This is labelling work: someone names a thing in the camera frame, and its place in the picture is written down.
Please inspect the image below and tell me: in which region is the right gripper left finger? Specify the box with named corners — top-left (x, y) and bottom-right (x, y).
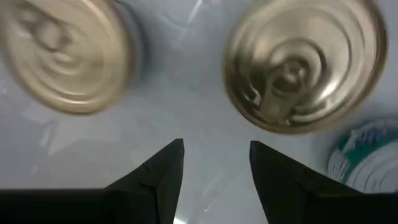
top-left (0, 139), bottom-right (185, 224)

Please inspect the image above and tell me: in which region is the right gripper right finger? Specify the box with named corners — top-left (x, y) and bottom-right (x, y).
top-left (249, 141), bottom-right (398, 224)

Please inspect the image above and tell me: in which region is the green white label tuna can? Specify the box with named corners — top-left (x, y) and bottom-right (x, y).
top-left (326, 117), bottom-right (398, 194)

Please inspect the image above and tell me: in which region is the blue red label seafood can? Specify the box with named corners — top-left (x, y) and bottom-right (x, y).
top-left (223, 0), bottom-right (389, 134)
top-left (0, 0), bottom-right (147, 116)

